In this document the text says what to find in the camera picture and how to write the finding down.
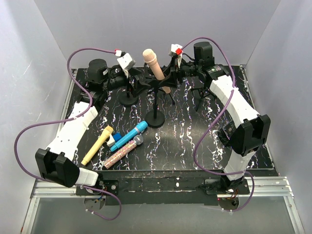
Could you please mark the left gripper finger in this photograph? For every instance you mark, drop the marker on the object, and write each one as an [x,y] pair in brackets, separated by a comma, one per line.
[139,87]
[135,74]

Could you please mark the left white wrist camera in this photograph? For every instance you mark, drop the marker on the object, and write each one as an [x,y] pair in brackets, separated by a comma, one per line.
[126,62]

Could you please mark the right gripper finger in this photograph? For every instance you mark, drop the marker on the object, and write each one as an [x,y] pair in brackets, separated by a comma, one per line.
[171,67]
[169,81]

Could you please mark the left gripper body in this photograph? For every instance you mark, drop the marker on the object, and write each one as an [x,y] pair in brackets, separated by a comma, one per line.
[118,82]

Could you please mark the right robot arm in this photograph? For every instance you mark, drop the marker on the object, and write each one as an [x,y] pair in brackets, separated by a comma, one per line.
[245,133]

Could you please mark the cream yellow microphone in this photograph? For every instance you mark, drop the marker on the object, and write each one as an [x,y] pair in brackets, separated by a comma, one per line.
[102,138]

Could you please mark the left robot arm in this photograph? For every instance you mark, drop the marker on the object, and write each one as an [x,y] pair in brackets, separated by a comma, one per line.
[55,162]

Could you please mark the blue and white block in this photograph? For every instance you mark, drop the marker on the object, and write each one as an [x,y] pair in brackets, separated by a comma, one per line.
[113,139]

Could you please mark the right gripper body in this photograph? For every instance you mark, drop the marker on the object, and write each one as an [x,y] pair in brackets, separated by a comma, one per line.
[190,70]

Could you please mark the black tripod shock-mount stand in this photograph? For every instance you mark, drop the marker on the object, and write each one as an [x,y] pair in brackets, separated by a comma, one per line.
[160,89]

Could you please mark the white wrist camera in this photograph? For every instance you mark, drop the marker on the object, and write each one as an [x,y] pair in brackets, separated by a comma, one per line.
[176,50]
[126,62]

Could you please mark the black round-base mic stand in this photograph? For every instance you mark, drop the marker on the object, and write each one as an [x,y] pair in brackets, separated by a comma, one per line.
[126,98]

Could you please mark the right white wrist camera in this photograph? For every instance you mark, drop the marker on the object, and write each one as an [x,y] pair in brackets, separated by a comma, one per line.
[176,50]

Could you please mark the pink microphone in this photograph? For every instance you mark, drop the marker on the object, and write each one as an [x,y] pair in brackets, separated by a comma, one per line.
[150,59]

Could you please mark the cyan blue microphone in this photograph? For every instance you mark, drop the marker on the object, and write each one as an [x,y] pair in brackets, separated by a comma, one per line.
[130,135]

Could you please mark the glitter rhinestone microphone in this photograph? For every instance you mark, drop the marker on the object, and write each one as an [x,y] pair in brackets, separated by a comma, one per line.
[136,141]

